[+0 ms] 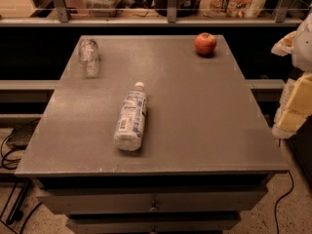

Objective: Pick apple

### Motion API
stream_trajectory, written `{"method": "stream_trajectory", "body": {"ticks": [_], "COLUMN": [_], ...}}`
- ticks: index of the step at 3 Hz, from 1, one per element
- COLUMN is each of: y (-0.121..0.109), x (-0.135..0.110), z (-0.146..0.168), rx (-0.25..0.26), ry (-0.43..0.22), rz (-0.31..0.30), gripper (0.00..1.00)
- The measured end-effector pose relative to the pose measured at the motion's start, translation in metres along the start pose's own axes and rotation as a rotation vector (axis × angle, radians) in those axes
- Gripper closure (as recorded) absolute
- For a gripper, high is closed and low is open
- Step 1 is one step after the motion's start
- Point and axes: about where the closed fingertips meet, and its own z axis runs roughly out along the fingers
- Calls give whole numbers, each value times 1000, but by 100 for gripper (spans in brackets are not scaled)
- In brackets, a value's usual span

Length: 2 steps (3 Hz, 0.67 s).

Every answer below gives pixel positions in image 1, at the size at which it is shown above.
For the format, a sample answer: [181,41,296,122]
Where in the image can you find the red apple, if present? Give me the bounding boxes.
[194,32,216,56]

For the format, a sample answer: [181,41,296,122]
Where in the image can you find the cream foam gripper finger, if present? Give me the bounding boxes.
[272,72,312,139]
[271,31,296,57]

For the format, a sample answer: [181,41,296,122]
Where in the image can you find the clear crumpled plastic bottle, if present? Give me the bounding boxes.
[78,38,100,78]

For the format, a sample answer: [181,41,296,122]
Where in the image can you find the clear plastic container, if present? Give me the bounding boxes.
[83,0,121,18]

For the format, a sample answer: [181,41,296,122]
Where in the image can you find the grey drawer cabinet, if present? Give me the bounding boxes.
[17,36,288,234]

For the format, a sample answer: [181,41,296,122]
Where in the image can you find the colourful snack bag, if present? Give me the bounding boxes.
[204,0,266,19]

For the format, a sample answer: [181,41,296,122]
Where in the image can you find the black power adapter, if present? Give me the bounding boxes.
[6,125,35,149]

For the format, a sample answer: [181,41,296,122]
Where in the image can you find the black cable bundle left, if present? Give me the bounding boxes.
[0,119,43,234]

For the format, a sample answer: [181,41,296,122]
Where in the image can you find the labelled plastic water bottle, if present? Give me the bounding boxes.
[114,82,148,151]

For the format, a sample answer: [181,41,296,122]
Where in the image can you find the grey metal shelf rail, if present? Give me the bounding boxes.
[0,0,311,27]

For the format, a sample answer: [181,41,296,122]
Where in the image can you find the black floor cable right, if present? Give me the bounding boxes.
[273,171,295,234]

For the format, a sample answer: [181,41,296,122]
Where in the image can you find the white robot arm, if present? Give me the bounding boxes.
[271,14,312,139]

